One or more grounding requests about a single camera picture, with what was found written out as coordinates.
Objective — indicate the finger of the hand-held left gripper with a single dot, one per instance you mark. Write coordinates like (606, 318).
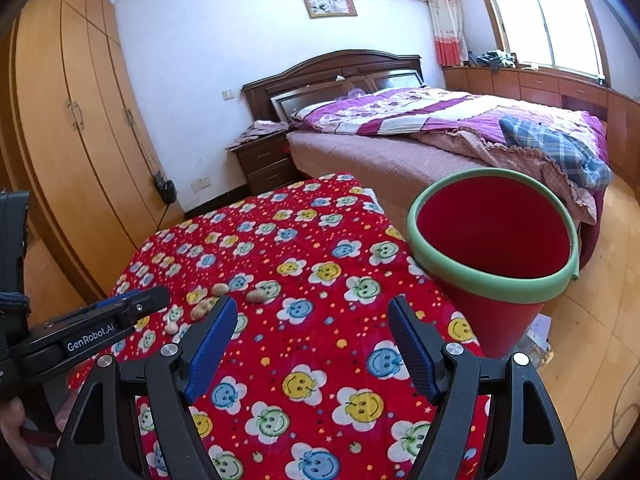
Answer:
(145, 302)

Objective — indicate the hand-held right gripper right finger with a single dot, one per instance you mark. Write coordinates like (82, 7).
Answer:
(412, 350)

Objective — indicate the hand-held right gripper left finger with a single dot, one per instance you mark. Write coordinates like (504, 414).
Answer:
(210, 345)

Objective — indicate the red bucket green rim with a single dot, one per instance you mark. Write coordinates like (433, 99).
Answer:
(500, 240)

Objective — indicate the person's left hand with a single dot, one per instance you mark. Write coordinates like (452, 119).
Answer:
(12, 420)

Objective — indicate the red smiley-print blanket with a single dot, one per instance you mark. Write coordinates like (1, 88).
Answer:
(300, 335)

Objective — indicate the black hanging pouch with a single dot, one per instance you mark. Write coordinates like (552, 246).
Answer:
(165, 190)

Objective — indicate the paper stack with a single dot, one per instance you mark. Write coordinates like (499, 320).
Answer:
(537, 345)

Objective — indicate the light wooden wardrobe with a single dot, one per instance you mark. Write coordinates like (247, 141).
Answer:
(75, 135)

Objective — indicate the dark wooden nightstand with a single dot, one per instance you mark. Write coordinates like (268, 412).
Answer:
(265, 165)

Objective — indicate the bed with pink sheet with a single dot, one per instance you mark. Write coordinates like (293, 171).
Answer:
(360, 160)

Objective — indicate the pink floral cloth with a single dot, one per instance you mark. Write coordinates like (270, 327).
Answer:
(255, 132)

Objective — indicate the blue plaid cloth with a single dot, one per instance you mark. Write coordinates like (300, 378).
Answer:
(550, 140)

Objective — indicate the purple floral pillow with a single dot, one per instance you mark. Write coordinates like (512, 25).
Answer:
(315, 111)

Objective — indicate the dark wooden headboard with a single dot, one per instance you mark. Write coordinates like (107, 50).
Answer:
(320, 70)

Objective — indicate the low wooden cabinet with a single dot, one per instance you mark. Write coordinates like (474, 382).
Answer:
(540, 85)

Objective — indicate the dark clothes pile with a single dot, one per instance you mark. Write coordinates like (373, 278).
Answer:
(495, 59)

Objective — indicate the floral curtain red hem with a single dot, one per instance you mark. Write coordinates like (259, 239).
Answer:
(445, 20)

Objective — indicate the window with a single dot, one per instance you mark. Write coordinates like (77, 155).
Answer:
(540, 15)

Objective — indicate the white wall socket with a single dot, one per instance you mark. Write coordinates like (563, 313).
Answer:
(203, 183)

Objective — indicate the white wall switch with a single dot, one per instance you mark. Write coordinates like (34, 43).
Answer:
(228, 94)

